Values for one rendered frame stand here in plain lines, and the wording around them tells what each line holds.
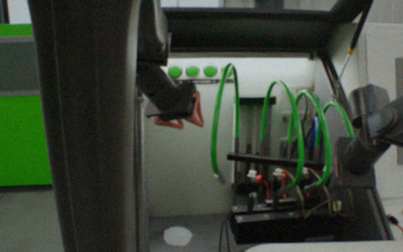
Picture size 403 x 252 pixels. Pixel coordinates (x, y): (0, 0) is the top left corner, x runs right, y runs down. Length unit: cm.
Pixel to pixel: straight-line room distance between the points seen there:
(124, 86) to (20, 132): 345
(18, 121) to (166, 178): 246
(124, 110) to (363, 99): 53
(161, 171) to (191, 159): 11
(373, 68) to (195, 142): 65
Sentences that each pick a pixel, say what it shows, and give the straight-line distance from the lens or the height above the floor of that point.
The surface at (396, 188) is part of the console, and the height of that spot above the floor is 103.
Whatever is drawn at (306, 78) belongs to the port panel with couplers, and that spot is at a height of 135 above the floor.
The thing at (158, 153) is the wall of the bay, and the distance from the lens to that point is 128.
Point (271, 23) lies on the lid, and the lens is 116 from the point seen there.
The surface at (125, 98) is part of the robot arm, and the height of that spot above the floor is 148.
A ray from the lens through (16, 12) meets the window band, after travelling 499.
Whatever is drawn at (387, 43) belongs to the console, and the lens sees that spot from 126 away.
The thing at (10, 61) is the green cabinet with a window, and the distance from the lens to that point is 353.
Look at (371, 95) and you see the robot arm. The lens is 66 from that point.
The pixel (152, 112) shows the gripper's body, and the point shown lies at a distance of 70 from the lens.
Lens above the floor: 151
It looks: 16 degrees down
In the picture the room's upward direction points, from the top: straight up
